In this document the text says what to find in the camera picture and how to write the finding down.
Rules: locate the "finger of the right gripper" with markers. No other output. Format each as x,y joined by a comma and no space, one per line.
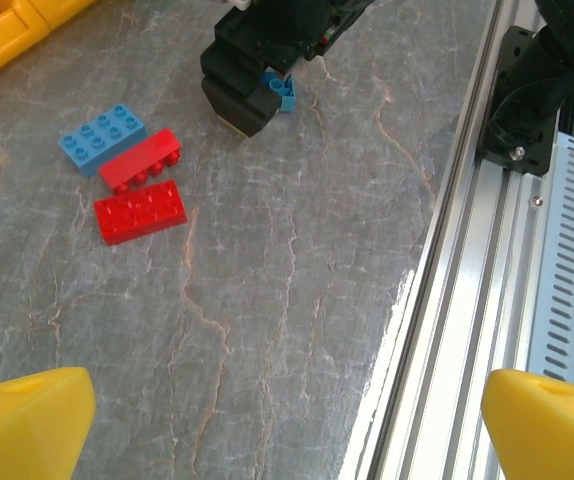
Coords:
289,66
232,95

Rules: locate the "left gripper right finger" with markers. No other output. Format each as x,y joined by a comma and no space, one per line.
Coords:
552,435

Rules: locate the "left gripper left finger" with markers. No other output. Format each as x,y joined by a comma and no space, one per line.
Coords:
22,430

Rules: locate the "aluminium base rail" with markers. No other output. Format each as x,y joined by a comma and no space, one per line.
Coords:
467,300

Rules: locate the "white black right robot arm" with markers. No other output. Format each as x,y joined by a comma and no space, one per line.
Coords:
552,65

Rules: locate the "red lego brick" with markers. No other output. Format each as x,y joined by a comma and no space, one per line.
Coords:
137,160
139,215

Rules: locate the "blue lego brick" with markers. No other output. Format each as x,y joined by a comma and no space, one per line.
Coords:
99,137
283,92

